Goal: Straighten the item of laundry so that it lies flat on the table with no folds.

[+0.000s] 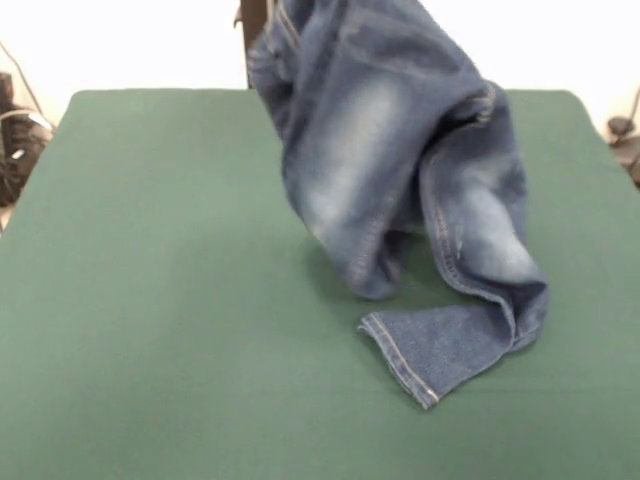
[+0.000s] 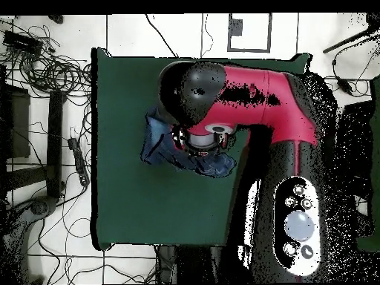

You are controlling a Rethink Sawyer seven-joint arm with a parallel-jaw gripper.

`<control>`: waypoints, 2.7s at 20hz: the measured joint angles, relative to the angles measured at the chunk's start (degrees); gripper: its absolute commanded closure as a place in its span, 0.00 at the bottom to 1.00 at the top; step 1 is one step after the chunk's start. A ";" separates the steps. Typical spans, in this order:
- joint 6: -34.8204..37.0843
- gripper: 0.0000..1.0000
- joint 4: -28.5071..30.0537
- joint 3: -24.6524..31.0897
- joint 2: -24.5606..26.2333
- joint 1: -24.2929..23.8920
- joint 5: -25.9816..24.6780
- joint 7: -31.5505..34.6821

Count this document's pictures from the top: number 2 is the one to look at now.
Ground blue denim jeans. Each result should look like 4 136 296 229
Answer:
140 106 238 179

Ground dark flat panel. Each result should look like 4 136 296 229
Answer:
0 84 31 160
338 100 376 235

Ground dark green table cloth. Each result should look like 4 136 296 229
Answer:
90 47 312 252

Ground black power strip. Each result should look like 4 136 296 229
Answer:
67 137 91 188

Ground grey floor plate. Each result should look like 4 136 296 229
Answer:
228 18 244 37

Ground black upright bar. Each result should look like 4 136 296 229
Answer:
46 90 65 199

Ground black power adapter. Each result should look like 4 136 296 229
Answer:
335 76 355 96

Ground black stand base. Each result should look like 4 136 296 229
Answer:
0 195 59 284

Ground green cloth sheet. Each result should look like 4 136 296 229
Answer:
356 76 380 253

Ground black slanted crossbar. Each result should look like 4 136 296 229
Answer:
5 165 50 191

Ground black tripod leg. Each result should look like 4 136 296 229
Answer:
322 13 380 55

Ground black box device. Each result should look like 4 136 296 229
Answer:
2 30 45 55

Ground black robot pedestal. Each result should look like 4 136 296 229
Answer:
155 244 226 284

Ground black floor cable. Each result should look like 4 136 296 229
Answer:
144 13 180 58

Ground grey rectangular floor frame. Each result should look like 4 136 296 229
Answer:
227 13 273 53

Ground black cable tangle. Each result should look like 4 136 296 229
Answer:
0 24 93 99

